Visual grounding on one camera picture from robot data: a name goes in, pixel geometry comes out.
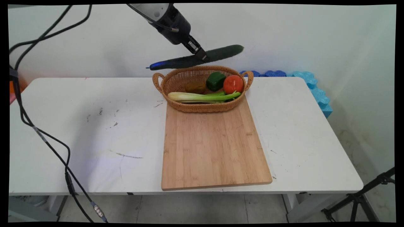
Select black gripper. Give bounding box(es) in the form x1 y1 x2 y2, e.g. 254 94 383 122
157 4 208 61

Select dark green cucumber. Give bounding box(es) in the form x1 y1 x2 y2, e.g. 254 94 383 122
146 44 245 71

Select green bell pepper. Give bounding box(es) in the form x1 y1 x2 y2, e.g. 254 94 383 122
206 72 227 92

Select brown potato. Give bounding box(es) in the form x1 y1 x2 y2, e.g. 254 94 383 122
185 82 207 94

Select green celery stalk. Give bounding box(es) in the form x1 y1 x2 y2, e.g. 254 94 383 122
168 91 242 104

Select red tomato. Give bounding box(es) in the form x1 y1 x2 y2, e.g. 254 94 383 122
223 75 244 94

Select bamboo cutting board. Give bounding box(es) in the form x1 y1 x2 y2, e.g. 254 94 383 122
161 95 273 191

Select cyan foam puzzle mat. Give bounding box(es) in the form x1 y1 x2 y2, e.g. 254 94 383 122
292 71 334 119

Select orange object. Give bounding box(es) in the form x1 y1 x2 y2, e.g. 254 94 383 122
9 77 27 104

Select white table leg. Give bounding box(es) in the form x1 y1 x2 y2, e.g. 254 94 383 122
47 195 68 218
282 193 348 223

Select black tripod stand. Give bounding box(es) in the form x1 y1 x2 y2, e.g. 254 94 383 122
321 166 396 223

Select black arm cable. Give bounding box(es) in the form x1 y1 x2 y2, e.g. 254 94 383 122
126 4 180 33

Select woven wicker basket with handles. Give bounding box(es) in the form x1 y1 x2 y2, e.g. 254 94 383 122
152 65 254 113

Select black hanging cable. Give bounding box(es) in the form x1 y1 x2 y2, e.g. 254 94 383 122
9 4 92 54
14 4 73 71

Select long black cable with connector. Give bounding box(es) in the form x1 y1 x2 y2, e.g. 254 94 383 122
9 68 108 223

